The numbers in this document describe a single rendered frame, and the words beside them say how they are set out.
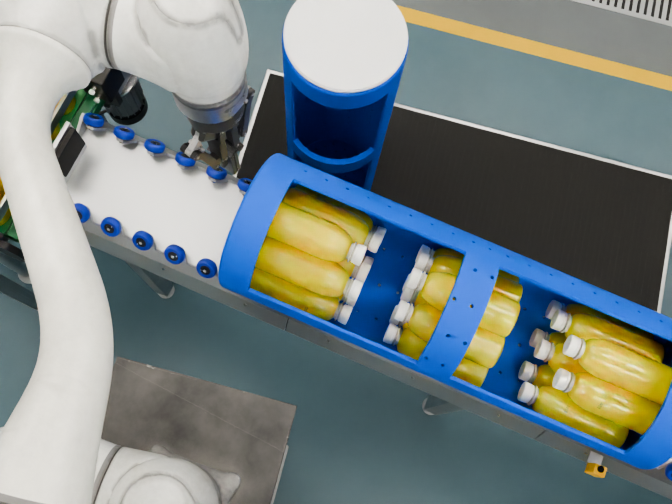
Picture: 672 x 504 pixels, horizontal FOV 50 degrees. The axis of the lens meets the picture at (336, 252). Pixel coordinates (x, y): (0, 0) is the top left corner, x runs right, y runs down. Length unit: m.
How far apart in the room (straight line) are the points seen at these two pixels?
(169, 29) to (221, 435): 0.91
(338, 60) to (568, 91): 1.47
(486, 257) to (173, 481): 0.65
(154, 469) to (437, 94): 1.97
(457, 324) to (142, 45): 0.75
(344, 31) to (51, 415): 1.20
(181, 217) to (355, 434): 1.12
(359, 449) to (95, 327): 1.85
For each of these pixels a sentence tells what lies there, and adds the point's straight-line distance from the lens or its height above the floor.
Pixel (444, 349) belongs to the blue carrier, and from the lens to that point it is 1.30.
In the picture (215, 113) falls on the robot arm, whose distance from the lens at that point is 0.86.
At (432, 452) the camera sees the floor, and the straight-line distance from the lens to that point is 2.49.
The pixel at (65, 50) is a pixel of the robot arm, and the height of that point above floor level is 1.81.
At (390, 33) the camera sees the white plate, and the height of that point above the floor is 1.04.
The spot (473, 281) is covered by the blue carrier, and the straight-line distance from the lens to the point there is 1.28.
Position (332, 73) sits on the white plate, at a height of 1.04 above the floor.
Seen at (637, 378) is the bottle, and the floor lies 1.19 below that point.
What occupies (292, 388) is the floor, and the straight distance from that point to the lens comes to 2.46.
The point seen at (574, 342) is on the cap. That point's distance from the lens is 1.38.
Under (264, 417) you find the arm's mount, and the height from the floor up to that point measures 1.01.
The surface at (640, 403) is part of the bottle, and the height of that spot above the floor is 1.15.
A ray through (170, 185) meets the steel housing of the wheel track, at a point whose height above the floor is 0.93.
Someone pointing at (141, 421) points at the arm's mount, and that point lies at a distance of 1.47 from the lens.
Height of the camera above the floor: 2.45
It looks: 75 degrees down
